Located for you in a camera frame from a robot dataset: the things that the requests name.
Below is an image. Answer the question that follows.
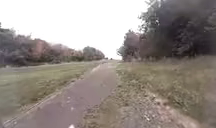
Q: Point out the grey asphalt path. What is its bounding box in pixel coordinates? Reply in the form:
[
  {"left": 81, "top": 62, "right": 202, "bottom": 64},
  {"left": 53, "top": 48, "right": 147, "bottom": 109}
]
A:
[{"left": 2, "top": 59, "right": 119, "bottom": 128}]

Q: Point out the grass area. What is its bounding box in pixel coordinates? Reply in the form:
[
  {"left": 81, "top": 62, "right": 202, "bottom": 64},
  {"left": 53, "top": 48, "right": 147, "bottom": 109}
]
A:
[
  {"left": 0, "top": 60, "right": 104, "bottom": 121},
  {"left": 80, "top": 54, "right": 216, "bottom": 128}
]

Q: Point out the row of trees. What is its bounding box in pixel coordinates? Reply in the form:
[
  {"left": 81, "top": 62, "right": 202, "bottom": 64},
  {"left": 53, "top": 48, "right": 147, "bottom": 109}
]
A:
[{"left": 0, "top": 21, "right": 106, "bottom": 67}]

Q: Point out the wood of trees and bushes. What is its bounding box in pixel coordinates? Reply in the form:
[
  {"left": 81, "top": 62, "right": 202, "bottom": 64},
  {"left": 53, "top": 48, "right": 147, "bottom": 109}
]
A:
[{"left": 116, "top": 0, "right": 216, "bottom": 63}]

